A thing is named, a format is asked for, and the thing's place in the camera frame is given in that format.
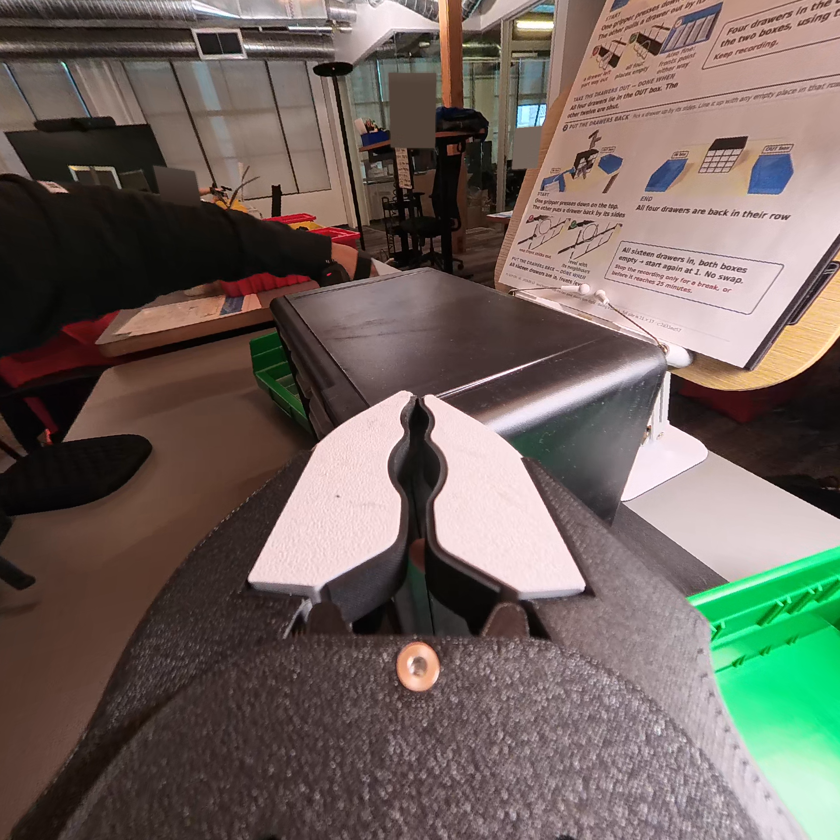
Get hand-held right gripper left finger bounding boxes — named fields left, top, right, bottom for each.
left=248, top=391, right=417, bottom=624

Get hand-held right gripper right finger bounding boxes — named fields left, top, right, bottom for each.
left=422, top=394, right=587, bottom=623

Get grid of clear cabinet drawers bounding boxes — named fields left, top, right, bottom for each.
left=282, top=341, right=342, bottom=437

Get green plastic bin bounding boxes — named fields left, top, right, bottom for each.
left=248, top=330, right=317, bottom=435
left=686, top=548, right=840, bottom=840

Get black drawer cabinet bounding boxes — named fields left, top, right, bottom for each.
left=269, top=268, right=670, bottom=526

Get person's left forearm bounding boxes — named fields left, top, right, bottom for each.
left=0, top=174, right=336, bottom=358

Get person's left hand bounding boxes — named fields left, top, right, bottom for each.
left=331, top=244, right=380, bottom=282

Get white metal stand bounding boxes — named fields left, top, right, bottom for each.
left=620, top=344, right=710, bottom=503

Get wooden side table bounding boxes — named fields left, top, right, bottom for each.
left=97, top=259, right=403, bottom=358

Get large ribbed red bin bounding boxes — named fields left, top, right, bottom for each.
left=220, top=223, right=362, bottom=301

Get white paper sheet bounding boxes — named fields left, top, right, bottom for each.
left=118, top=294, right=262, bottom=339

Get instruction poster on board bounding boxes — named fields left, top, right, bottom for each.
left=497, top=85, right=840, bottom=392

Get black swivel chair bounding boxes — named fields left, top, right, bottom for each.
left=392, top=150, right=468, bottom=271

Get black floor lamp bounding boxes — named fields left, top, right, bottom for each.
left=313, top=61, right=366, bottom=253

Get black backing panel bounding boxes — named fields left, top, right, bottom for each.
left=748, top=239, right=840, bottom=368

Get dark blue backpack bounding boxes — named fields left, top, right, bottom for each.
left=435, top=105, right=490, bottom=142

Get printed instruction sheet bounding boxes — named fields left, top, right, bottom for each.
left=497, top=0, right=840, bottom=368

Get white window blinds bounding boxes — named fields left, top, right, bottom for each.
left=0, top=59, right=332, bottom=198

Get ceiling air vent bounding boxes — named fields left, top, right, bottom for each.
left=192, top=28, right=248, bottom=61

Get thin beaded cord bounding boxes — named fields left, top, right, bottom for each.
left=512, top=282, right=670, bottom=352

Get black wall screen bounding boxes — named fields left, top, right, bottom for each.
left=3, top=118, right=168, bottom=193

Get wooden post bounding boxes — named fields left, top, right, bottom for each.
left=438, top=0, right=468, bottom=273

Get silver ceiling duct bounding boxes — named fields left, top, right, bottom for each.
left=0, top=0, right=358, bottom=61

